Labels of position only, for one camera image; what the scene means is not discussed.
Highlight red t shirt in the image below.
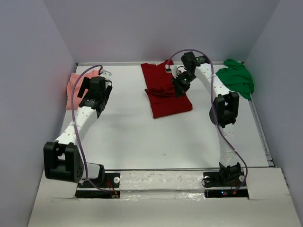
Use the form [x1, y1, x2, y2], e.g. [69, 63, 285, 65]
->
[141, 61, 193, 119]

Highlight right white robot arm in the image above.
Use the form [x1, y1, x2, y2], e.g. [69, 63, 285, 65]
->
[165, 49, 248, 190]

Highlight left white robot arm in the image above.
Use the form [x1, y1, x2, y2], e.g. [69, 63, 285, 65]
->
[43, 76, 112, 183]

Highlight pink t shirt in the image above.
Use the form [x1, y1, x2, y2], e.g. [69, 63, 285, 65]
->
[66, 70, 98, 110]

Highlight green t shirt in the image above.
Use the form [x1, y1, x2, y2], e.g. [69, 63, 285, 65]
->
[216, 59, 255, 101]

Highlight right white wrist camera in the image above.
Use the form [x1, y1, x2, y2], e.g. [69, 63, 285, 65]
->
[165, 64, 181, 79]

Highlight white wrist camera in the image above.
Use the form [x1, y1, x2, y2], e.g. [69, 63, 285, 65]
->
[165, 64, 181, 79]
[99, 69, 112, 77]

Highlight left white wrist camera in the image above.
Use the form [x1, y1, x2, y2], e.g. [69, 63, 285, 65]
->
[99, 69, 112, 77]

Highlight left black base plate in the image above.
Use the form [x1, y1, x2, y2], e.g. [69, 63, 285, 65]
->
[75, 171, 121, 199]

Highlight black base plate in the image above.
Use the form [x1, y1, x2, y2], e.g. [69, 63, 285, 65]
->
[75, 171, 121, 199]
[201, 171, 249, 199]

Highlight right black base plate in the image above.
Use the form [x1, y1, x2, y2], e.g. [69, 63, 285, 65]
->
[201, 171, 249, 199]

